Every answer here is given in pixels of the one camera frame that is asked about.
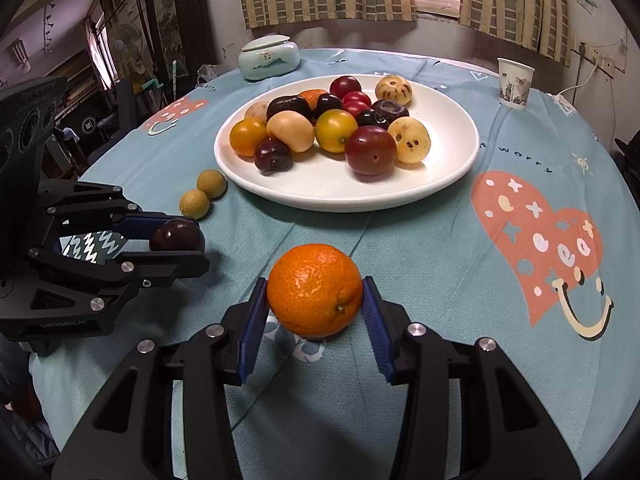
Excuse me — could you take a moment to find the yellow-green tomato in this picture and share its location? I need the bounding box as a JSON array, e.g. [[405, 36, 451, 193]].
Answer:
[[315, 109, 359, 154]]

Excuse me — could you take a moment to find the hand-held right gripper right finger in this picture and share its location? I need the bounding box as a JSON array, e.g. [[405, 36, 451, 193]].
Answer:
[[361, 276, 583, 480]]

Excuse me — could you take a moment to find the pale yellow fruit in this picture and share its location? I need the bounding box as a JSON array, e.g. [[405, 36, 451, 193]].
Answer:
[[387, 116, 431, 165]]

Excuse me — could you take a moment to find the white plate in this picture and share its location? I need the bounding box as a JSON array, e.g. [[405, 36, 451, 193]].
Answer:
[[214, 74, 480, 212]]

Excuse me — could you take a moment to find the dark framed picture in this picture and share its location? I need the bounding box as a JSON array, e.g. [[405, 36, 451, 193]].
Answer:
[[142, 0, 211, 86]]

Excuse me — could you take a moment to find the tan longan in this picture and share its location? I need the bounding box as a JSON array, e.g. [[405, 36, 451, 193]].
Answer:
[[197, 169, 228, 200], [179, 189, 211, 220]]

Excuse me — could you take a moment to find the dark red plum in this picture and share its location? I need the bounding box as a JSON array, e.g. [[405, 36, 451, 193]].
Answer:
[[315, 93, 344, 117]]

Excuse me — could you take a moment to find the dark purple water chestnut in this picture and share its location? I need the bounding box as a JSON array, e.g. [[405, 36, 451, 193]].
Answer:
[[372, 99, 410, 122]]

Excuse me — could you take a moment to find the standing fan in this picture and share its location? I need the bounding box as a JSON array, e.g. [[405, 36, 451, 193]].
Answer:
[[107, 22, 143, 68]]

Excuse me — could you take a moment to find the peach-coloured round fruit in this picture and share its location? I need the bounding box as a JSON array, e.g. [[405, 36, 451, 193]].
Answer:
[[266, 111, 316, 153]]

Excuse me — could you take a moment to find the black hat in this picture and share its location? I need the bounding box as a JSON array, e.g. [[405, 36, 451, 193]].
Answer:
[[614, 130, 640, 183]]

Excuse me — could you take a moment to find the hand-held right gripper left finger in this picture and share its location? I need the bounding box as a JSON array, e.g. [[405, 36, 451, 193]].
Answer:
[[50, 276, 269, 480]]

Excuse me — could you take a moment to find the large red plum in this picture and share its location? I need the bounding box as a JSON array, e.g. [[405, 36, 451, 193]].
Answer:
[[345, 126, 397, 177]]

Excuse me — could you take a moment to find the printed paper cup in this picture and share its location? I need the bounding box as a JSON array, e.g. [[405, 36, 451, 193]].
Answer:
[[497, 57, 536, 112]]

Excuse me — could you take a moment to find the white cable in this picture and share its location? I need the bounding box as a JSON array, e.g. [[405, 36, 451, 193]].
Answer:
[[555, 62, 601, 101]]

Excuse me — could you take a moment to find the dark brown water chestnut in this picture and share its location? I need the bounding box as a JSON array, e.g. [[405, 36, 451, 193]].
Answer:
[[266, 95, 311, 122]]

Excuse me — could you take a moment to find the orange mandarin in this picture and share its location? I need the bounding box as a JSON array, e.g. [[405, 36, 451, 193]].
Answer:
[[299, 89, 331, 110], [266, 243, 363, 338]]

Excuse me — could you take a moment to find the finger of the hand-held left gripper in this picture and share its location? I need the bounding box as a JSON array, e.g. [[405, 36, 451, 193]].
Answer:
[[32, 182, 176, 248], [27, 247, 211, 289]]

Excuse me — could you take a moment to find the orange-yellow tomato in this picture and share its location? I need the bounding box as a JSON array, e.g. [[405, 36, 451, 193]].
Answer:
[[229, 118, 269, 157]]

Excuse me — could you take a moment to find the dark purple plum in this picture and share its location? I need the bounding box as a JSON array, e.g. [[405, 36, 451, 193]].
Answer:
[[149, 218, 206, 253], [356, 108, 390, 128], [253, 139, 293, 173]]

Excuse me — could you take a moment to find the person's dark clothing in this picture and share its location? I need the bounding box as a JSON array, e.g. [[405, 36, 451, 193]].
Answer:
[[0, 340, 66, 471]]

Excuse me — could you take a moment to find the tan brown-spotted fruit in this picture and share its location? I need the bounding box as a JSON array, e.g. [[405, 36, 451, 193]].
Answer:
[[375, 75, 413, 104]]

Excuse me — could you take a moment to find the wall power strip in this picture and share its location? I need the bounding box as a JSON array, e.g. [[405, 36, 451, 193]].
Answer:
[[575, 40, 628, 73]]

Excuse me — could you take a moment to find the pale green lidded ceramic jar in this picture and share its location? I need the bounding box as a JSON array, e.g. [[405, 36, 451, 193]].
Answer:
[[237, 35, 301, 82]]

